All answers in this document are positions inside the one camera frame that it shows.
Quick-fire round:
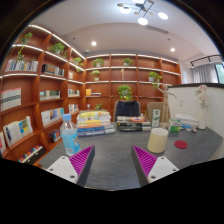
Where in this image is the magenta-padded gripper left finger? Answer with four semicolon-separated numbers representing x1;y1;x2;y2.
45;144;96;188

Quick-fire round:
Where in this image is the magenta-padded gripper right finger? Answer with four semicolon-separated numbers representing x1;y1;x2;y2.
131;145;180;187

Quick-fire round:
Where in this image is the clear blue-capped water bottle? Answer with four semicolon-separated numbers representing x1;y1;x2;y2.
59;113;81;157

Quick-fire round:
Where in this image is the cream ribbed cup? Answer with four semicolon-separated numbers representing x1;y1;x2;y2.
146;127;170;154

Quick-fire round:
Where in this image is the flat round red coaster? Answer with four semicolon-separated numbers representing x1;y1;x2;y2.
173;139;189;150

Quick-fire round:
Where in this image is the small green box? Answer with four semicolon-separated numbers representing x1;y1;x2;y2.
168;118;182;134

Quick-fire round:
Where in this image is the green and white carton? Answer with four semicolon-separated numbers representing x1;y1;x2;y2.
151;108;162;129

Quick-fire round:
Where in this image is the dark book stack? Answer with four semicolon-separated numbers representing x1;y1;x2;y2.
116;115;153;132

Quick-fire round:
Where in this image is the colourful book stack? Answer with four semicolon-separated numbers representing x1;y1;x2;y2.
76;110;116;138

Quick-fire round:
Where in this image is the wooden artist mannequin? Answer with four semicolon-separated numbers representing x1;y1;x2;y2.
156;83;178;129

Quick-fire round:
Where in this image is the tan chair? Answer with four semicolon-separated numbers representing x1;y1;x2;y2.
146;101;166;123

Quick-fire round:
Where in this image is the white vase with flowers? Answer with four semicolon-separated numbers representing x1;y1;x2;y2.
194;84;210;130

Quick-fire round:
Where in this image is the dark office chair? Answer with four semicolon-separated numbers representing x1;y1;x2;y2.
113;99;142;123

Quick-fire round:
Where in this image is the white partition with black top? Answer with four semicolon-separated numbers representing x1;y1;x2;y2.
166;82;224;161

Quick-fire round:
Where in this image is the grey curtain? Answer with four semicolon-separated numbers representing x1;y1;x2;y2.
191;63;219;84

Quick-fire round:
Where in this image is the window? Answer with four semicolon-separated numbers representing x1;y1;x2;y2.
214;62;224;84

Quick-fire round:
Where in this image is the branched ceiling lamp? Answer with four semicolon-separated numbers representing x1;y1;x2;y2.
116;0;169;26

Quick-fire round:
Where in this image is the wooden wall shelf unit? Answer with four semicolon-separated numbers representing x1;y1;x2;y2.
0;23;183;166

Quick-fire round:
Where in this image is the black ceiling track rail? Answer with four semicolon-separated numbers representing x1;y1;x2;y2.
189;54;223;68

